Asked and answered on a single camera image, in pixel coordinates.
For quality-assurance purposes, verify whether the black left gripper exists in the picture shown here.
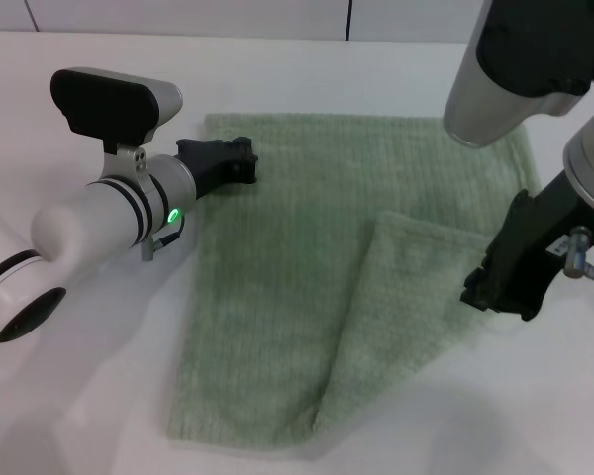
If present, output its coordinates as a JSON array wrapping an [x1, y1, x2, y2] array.
[[175, 134, 260, 198]]

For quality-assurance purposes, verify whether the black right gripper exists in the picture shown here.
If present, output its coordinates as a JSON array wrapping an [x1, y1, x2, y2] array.
[[458, 171, 594, 323]]

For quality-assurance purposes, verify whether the green terry towel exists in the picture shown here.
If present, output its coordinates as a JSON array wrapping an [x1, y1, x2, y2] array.
[[165, 112, 544, 441]]

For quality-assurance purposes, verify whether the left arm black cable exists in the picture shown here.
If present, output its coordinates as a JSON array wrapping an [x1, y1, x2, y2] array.
[[152, 216, 186, 245]]

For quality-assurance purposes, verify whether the right gripper silver cable plug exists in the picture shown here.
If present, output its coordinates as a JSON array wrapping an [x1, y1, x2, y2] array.
[[562, 224, 594, 280]]

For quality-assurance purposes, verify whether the left silver camera bracket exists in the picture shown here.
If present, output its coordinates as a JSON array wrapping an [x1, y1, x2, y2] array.
[[103, 142, 154, 197]]

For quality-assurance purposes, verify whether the right wrist camera black silver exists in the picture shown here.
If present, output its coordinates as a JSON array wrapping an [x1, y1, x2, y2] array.
[[443, 0, 594, 148]]

